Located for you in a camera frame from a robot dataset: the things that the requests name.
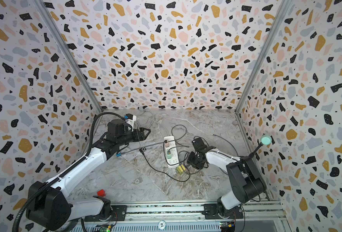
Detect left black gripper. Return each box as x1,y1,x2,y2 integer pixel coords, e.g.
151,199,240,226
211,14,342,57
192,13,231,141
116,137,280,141
119,127,153,148

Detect yellow USB charger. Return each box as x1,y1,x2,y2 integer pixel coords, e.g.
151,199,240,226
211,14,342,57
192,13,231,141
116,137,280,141
176,164,186,175

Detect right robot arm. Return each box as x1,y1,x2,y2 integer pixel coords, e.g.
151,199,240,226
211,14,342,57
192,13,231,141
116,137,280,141
187,137,267,218

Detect red cube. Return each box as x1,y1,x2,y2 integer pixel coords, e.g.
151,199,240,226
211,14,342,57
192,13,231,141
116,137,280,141
97,189,106,197

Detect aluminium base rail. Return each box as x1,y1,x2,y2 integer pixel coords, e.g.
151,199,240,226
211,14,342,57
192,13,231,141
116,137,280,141
37,200,289,232

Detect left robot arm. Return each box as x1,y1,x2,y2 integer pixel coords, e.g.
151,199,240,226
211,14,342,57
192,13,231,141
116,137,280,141
12,113,151,232

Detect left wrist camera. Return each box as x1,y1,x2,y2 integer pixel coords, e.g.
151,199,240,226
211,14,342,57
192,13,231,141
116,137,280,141
124,114,137,131

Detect white power strip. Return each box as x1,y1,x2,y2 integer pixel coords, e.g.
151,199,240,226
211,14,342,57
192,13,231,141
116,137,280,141
164,135,179,168

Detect black USB cable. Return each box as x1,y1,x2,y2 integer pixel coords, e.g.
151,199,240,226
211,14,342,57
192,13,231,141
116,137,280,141
143,139,192,183

